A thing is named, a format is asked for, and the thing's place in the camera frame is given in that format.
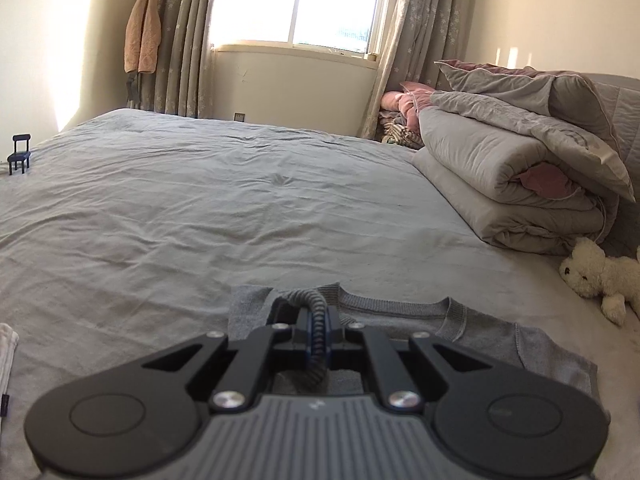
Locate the folded beige clothes stack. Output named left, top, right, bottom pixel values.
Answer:
left=0, top=323, right=20, bottom=418

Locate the small black chair stand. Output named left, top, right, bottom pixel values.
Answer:
left=6, top=133, right=32, bottom=176

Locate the white plush toy dog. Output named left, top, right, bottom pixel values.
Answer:
left=559, top=237, right=640, bottom=326

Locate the folded grey duvet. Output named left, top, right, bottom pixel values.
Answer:
left=412, top=60, right=639, bottom=255

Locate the grey patterned left curtain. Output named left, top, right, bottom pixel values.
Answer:
left=125, top=0, right=214, bottom=118

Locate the grey bed sheet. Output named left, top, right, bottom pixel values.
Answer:
left=1, top=110, right=639, bottom=479

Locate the grey quilted headboard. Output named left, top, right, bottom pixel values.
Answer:
left=574, top=71, right=640, bottom=261

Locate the hanging peach quilted jacket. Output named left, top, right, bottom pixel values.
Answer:
left=124, top=0, right=162, bottom=74

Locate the pink crumpled clothes pile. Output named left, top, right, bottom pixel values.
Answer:
left=376, top=81, right=435, bottom=150

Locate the grey patterned right curtain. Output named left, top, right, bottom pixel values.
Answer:
left=357, top=0, right=473, bottom=139

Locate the grey patterned curtain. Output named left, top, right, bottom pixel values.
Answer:
left=357, top=0, right=473, bottom=139
left=125, top=0, right=214, bottom=118

